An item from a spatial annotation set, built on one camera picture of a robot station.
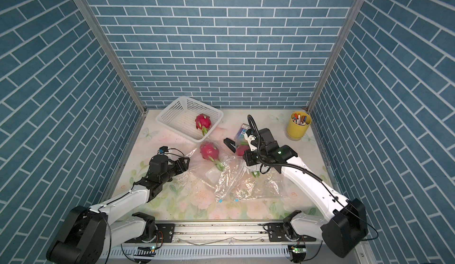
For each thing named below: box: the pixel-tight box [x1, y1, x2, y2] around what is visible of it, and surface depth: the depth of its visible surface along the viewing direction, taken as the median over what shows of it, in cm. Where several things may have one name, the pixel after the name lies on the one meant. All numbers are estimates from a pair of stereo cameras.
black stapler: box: [223, 137, 236, 154], surface depth 104 cm
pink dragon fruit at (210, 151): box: [199, 141, 225, 172], surface depth 93 cm
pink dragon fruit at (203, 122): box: [194, 113, 212, 137], surface depth 104 cm
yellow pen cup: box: [286, 111, 312, 141], surface depth 102 cm
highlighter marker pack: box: [234, 123, 252, 144], surface depth 110 cm
